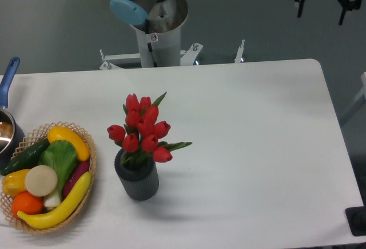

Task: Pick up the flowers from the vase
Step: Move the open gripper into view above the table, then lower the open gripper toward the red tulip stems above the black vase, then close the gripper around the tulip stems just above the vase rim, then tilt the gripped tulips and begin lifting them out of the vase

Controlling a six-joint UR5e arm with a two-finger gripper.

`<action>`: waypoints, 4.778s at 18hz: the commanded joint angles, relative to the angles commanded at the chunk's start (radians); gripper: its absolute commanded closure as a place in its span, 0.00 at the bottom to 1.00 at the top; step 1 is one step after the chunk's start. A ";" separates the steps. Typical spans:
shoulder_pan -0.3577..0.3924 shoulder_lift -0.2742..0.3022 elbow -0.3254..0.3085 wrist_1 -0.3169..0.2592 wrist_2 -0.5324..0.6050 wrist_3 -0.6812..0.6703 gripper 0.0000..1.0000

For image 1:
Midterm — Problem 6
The red tulip bouquet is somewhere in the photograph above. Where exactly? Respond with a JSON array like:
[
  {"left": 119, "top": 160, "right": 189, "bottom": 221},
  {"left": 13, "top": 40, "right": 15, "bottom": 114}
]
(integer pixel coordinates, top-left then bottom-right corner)
[{"left": 107, "top": 93, "right": 192, "bottom": 171}]

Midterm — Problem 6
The dark grey ribbed vase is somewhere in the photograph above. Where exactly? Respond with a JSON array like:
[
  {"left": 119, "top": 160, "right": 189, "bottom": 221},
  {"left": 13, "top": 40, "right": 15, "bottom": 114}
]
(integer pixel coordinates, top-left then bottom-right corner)
[{"left": 114, "top": 149, "right": 160, "bottom": 201}]

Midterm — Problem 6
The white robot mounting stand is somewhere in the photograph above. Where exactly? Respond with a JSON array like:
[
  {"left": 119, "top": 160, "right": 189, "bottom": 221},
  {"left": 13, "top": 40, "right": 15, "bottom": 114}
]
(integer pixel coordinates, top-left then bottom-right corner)
[{"left": 98, "top": 22, "right": 246, "bottom": 71}]

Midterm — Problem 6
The black device at table edge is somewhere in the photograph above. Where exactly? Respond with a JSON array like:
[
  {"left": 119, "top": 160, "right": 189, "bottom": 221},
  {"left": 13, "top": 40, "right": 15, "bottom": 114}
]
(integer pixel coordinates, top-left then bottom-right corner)
[{"left": 345, "top": 206, "right": 365, "bottom": 236}]

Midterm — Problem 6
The purple sweet potato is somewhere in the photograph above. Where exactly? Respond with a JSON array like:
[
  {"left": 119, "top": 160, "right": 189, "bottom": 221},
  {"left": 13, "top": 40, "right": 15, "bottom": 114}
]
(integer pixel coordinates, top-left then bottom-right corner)
[{"left": 62, "top": 161, "right": 89, "bottom": 199}]

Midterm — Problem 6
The yellow squash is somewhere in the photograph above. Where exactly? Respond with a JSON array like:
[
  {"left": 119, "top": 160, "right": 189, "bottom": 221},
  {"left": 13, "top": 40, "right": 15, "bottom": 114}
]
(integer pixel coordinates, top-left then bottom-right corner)
[{"left": 47, "top": 125, "right": 90, "bottom": 161}]

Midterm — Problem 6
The green bok choy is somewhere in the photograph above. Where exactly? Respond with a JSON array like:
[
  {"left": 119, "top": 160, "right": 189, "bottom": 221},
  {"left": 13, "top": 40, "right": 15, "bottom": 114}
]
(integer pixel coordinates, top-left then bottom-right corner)
[{"left": 38, "top": 140, "right": 77, "bottom": 210}]

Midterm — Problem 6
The woven wicker basket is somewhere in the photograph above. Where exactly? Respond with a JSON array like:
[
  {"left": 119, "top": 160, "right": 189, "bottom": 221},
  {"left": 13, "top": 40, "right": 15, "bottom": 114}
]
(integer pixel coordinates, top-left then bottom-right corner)
[{"left": 1, "top": 121, "right": 97, "bottom": 235}]

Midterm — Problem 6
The green cucumber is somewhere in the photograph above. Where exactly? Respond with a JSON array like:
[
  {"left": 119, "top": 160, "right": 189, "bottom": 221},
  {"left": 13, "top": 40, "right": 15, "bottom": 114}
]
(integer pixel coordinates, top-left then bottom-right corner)
[{"left": 1, "top": 139, "right": 50, "bottom": 176}]

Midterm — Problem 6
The beige round bun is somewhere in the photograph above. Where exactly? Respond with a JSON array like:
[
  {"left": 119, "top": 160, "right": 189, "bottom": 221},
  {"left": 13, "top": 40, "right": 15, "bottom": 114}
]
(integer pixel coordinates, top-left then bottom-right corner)
[{"left": 25, "top": 165, "right": 58, "bottom": 197}]

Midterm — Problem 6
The yellow bell pepper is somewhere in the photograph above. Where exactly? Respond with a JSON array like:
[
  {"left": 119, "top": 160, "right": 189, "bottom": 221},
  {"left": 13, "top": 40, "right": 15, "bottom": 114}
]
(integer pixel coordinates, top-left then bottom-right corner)
[{"left": 2, "top": 169, "right": 30, "bottom": 197}]

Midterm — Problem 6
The yellow banana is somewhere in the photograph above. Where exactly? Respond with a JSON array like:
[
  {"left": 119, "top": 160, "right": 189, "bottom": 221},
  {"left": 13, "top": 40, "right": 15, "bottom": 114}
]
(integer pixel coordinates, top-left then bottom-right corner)
[{"left": 17, "top": 172, "right": 92, "bottom": 230}]

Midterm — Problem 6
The orange fruit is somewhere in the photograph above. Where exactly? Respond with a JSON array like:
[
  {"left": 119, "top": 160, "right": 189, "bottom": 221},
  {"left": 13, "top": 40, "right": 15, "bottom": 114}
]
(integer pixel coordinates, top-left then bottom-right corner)
[{"left": 11, "top": 192, "right": 43, "bottom": 218}]

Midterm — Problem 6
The white frame at right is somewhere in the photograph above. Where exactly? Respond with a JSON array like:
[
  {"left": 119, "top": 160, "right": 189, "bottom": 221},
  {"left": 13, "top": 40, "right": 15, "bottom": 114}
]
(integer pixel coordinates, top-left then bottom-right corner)
[{"left": 339, "top": 72, "right": 365, "bottom": 128}]

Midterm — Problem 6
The blue handled saucepan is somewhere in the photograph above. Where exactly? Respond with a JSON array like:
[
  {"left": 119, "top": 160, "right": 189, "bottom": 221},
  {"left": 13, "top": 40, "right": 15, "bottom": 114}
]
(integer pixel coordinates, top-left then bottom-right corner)
[{"left": 1, "top": 57, "right": 25, "bottom": 169}]

